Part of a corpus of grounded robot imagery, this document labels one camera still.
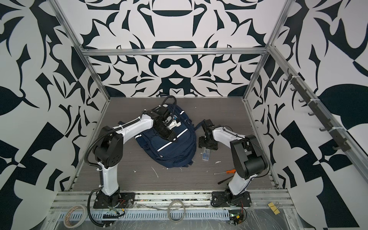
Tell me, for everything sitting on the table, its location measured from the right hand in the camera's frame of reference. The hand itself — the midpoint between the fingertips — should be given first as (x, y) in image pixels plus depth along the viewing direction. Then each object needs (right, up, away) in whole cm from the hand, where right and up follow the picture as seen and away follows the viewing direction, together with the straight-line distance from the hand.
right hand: (206, 145), depth 93 cm
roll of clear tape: (-69, -30, -25) cm, 79 cm away
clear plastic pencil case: (0, -4, -4) cm, 6 cm away
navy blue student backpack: (-17, -3, -8) cm, 19 cm away
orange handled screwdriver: (+12, -13, -11) cm, 21 cm away
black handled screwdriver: (+9, -17, -12) cm, 22 cm away
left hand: (-18, +5, -7) cm, 20 cm away
